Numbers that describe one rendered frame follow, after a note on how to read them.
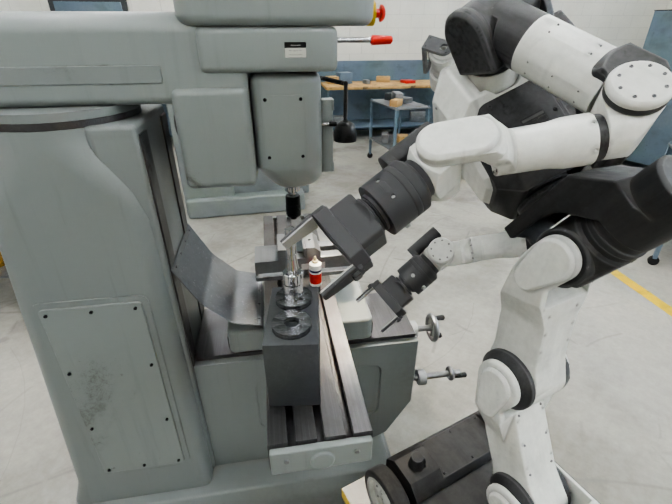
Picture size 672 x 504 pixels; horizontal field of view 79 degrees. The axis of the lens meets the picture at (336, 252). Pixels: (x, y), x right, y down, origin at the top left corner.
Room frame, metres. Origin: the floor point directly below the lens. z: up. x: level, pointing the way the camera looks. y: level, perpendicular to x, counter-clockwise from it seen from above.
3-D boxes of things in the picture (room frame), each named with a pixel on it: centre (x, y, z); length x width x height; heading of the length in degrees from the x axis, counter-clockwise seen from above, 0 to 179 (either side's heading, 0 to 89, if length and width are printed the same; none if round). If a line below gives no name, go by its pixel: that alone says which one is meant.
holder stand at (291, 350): (0.76, 0.10, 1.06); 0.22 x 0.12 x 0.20; 2
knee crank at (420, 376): (1.15, -0.41, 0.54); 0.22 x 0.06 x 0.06; 99
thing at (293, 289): (0.81, 0.10, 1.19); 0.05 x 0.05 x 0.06
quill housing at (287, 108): (1.21, 0.14, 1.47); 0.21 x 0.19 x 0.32; 9
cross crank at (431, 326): (1.29, -0.36, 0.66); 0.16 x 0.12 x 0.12; 99
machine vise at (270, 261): (1.27, 0.12, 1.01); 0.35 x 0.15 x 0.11; 100
